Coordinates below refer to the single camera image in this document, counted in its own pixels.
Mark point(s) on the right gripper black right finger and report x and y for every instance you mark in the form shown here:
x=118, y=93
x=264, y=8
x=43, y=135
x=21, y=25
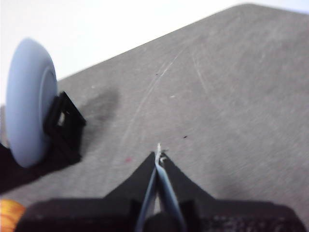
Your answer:
x=229, y=217

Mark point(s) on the blue plate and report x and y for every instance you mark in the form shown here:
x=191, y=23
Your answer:
x=26, y=101

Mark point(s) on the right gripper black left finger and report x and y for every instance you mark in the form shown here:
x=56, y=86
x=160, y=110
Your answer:
x=96, y=215

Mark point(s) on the red yellow apple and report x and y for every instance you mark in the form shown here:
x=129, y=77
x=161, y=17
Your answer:
x=9, y=215

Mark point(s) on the black plate rack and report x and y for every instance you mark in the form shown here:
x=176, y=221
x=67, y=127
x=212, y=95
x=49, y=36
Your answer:
x=68, y=137

